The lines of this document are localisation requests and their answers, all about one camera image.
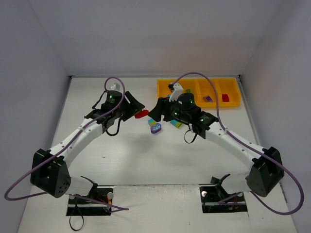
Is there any purple lego brick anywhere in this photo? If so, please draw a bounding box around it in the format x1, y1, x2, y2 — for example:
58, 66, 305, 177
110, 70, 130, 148
203, 95, 213, 102

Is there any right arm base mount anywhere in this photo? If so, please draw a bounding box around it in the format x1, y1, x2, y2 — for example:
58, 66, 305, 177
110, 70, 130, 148
199, 185, 248, 214

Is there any purple cable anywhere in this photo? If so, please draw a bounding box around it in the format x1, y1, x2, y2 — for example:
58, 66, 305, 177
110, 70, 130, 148
174, 71, 304, 216
4, 77, 129, 212

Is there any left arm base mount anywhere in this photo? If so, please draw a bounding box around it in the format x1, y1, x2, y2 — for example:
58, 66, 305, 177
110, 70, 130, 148
66, 186, 114, 216

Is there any yellow divided container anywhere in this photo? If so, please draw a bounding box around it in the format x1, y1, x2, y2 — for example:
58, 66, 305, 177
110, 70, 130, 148
156, 78, 242, 110

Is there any small red lego brick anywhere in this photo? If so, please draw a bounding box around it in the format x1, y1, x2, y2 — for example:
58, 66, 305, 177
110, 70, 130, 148
222, 94, 230, 102

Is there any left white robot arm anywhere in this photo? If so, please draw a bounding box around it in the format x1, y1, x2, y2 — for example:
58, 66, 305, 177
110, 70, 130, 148
30, 90, 145, 198

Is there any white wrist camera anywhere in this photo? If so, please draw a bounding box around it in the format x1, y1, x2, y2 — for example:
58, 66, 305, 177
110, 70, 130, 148
109, 83, 121, 91
168, 83, 184, 102

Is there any teal green purple lego stack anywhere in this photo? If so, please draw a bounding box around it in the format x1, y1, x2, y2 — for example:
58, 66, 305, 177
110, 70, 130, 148
148, 118, 162, 134

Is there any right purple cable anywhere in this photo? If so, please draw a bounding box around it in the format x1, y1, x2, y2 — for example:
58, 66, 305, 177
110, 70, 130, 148
174, 71, 304, 216

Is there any red two-by-four lego brick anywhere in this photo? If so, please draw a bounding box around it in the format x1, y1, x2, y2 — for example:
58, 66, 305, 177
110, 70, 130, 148
134, 110, 149, 119

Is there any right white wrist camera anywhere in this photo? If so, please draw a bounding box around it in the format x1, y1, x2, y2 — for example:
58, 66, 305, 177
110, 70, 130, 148
168, 83, 184, 102

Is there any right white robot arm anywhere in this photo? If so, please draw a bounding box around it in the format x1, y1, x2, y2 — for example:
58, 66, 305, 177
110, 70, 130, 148
148, 93, 284, 197

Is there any black cable loop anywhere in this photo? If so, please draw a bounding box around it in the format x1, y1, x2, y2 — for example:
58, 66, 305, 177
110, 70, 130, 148
69, 203, 85, 231

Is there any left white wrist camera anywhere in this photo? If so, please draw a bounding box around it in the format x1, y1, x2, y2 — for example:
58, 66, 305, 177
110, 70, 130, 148
109, 83, 121, 91

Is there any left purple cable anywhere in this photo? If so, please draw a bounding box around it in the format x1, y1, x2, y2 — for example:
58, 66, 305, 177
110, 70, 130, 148
4, 77, 129, 212

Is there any multicolor lego block assembly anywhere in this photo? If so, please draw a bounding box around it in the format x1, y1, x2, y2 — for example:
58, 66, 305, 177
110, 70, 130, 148
170, 120, 183, 129

